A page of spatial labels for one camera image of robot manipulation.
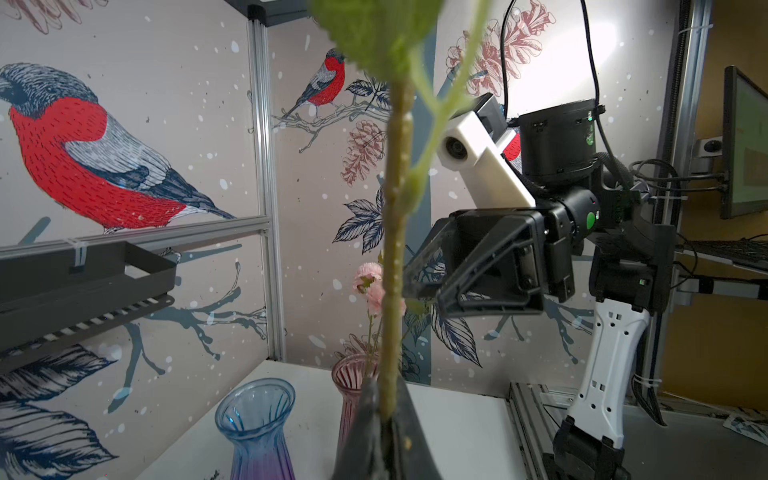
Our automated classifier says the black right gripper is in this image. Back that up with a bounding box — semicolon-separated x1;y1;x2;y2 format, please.
403;186;600;317

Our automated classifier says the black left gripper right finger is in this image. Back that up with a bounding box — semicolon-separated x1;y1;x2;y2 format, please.
391;377;441;480

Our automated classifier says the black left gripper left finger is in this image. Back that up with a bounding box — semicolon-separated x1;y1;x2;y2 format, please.
332;378;384;480

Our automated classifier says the mauve glass vase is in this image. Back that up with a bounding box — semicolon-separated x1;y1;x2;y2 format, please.
331;353;378;457

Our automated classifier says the pink carnation stem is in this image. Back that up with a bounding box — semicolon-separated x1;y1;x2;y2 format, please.
353;262;385;354

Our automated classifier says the white rose stem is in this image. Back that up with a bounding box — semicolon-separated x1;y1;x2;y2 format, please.
309;1;492;421

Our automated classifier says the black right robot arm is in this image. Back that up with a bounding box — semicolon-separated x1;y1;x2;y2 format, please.
403;94;676;479

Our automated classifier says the blue purple glass vase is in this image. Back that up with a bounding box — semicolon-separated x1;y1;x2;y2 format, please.
214;378;296;480

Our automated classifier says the computer monitor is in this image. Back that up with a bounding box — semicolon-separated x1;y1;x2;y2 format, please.
721;65;767;219

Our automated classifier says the aluminium rail base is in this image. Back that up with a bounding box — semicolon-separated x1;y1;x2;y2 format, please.
507;382;767;479

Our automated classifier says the black hanging wire basket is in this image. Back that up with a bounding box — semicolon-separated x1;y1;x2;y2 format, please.
1;242;177;374

